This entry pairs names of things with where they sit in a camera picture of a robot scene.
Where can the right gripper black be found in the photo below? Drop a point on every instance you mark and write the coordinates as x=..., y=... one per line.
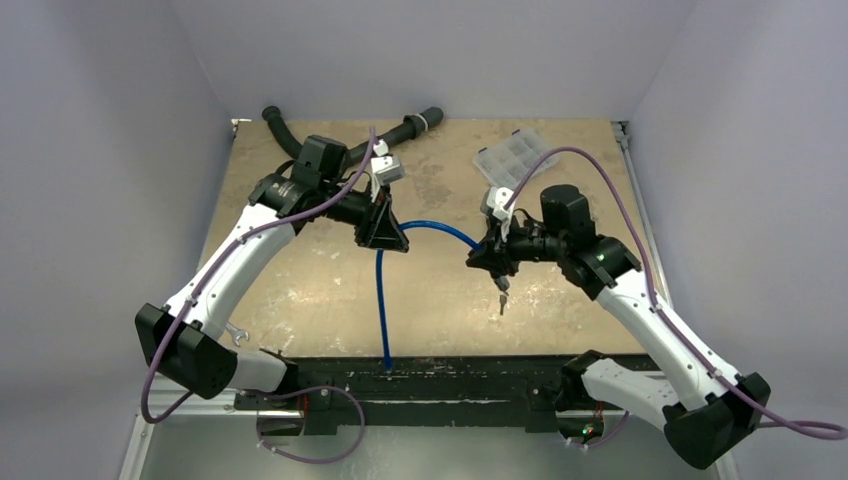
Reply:
x=499, y=247

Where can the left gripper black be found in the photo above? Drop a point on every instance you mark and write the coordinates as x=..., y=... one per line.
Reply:
x=378, y=226

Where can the blue cable lock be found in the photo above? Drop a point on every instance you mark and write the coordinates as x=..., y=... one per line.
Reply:
x=429, y=301

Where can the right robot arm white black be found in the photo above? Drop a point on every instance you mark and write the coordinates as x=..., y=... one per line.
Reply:
x=702, y=404

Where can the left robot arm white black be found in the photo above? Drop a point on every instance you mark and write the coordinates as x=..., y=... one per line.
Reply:
x=181, y=338

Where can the clear plastic organizer box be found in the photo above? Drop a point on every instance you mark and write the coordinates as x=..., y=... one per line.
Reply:
x=506, y=163

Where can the silver open-end wrench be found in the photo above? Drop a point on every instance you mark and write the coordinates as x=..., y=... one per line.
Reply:
x=237, y=334

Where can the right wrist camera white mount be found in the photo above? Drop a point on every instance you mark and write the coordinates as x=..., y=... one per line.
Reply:
x=498, y=213

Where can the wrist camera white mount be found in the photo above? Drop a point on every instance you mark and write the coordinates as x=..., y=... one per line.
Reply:
x=498, y=213
x=385, y=168

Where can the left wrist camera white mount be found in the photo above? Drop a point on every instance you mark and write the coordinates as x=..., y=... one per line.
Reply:
x=385, y=168

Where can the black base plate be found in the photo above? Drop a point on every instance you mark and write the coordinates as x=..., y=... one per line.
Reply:
x=514, y=391

